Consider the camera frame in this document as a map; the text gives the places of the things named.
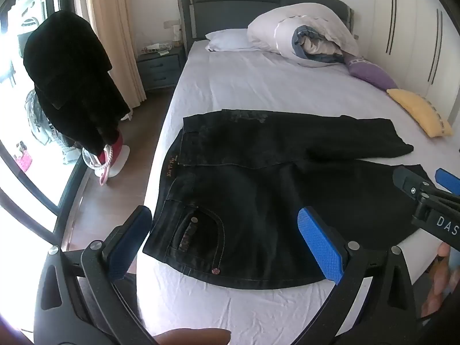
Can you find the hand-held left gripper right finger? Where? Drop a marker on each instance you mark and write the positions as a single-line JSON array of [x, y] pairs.
[[320, 244]]

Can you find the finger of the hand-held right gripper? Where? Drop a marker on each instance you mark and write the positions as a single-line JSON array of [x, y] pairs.
[[408, 179], [447, 181]]

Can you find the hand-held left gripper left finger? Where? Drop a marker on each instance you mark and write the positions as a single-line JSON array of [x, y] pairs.
[[125, 244]]

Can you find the black denim pants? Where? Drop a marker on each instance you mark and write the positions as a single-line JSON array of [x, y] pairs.
[[251, 194]]

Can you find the person's right hand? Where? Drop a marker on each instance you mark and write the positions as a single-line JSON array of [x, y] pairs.
[[436, 287]]

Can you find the person's left hand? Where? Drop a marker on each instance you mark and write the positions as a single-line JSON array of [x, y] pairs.
[[194, 337]]

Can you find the yellow pillow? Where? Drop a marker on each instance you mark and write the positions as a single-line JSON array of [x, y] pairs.
[[418, 113]]

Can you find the red and white bag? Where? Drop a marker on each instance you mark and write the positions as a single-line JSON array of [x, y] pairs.
[[115, 158]]

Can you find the purple pillow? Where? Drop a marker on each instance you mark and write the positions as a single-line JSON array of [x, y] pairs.
[[370, 72]]

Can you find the pink basket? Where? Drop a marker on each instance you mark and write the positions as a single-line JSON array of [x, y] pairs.
[[23, 158]]

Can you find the white wardrobe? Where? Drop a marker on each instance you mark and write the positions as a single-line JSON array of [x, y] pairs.
[[413, 25]]

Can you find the rolled white and blue duvet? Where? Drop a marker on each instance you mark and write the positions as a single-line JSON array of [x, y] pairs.
[[316, 48]]

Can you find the black coat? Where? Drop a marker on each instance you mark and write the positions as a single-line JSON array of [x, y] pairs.
[[72, 79]]

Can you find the bed with white sheet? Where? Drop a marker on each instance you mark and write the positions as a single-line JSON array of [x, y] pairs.
[[258, 79]]

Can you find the grey nightstand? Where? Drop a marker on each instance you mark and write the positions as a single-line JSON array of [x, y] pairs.
[[160, 70]]

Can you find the beige curtain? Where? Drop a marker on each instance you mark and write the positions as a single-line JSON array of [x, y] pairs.
[[115, 36]]

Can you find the flat white pillow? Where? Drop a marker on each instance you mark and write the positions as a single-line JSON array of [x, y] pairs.
[[230, 40]]

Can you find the grey upholstered headboard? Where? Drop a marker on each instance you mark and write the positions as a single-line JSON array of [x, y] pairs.
[[222, 10]]

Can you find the dark window frame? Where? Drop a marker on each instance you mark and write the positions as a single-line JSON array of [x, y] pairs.
[[68, 201]]

